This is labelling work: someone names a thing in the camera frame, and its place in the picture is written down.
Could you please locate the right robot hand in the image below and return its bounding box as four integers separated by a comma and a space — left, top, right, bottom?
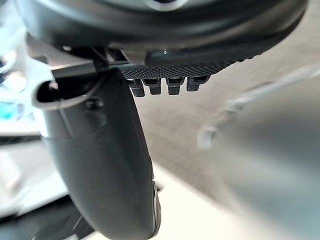
14, 0, 309, 240

